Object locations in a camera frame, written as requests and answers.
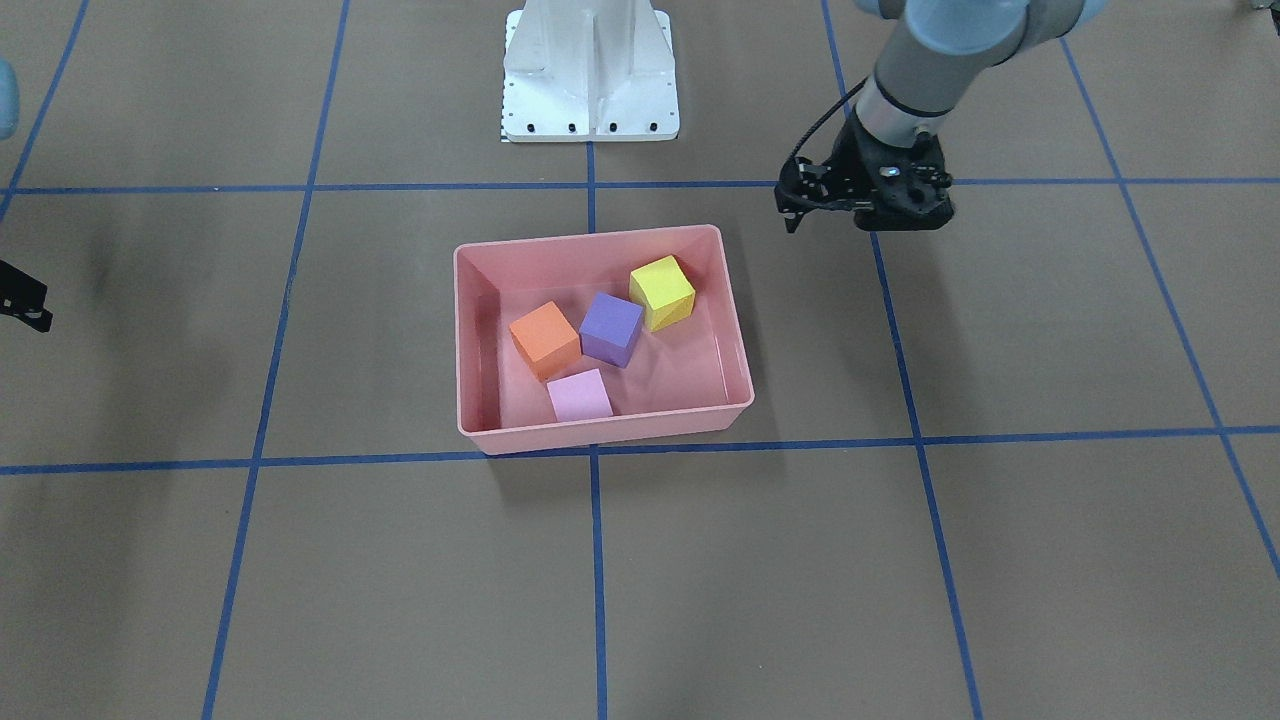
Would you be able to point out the purple foam block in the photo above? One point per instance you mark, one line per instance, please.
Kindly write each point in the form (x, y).
(611, 329)

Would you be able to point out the pink foam block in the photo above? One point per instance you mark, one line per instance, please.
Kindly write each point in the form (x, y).
(579, 397)

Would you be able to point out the yellow foam block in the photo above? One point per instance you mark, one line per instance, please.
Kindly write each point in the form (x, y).
(664, 292)

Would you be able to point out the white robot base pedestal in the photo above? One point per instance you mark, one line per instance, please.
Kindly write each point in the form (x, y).
(589, 72)

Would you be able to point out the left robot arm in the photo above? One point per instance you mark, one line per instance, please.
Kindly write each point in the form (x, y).
(936, 51)

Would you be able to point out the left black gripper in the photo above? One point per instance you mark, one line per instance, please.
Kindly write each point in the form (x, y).
(851, 163)

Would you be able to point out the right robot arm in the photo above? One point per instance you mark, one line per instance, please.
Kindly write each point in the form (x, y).
(10, 113)

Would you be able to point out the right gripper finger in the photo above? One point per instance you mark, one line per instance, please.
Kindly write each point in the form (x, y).
(23, 297)

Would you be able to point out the orange foam block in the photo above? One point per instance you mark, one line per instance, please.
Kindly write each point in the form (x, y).
(546, 340)

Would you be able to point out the pink plastic bin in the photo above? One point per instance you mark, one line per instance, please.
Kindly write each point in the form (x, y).
(518, 301)

